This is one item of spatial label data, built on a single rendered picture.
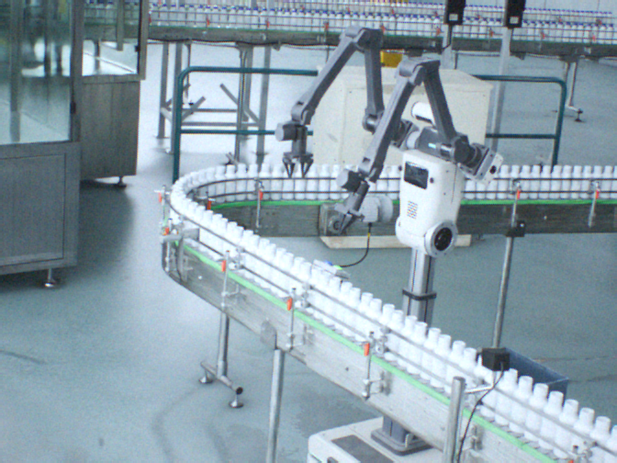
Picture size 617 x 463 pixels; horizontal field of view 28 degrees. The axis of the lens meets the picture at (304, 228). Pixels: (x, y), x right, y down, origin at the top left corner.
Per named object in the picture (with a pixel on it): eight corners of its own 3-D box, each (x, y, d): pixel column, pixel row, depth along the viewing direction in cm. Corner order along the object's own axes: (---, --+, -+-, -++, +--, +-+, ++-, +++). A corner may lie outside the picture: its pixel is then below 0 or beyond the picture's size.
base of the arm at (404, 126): (399, 149, 490) (413, 122, 491) (387, 140, 485) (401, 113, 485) (386, 143, 497) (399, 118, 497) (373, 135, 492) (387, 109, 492)
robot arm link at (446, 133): (442, 50, 427) (422, 45, 435) (413, 68, 422) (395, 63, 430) (471, 156, 450) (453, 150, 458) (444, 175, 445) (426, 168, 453)
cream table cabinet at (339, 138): (439, 221, 938) (456, 69, 904) (473, 246, 881) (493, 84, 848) (302, 222, 905) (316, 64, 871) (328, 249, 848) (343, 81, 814)
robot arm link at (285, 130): (312, 110, 459) (298, 106, 466) (287, 112, 452) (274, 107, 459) (310, 141, 462) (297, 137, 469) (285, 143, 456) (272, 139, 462)
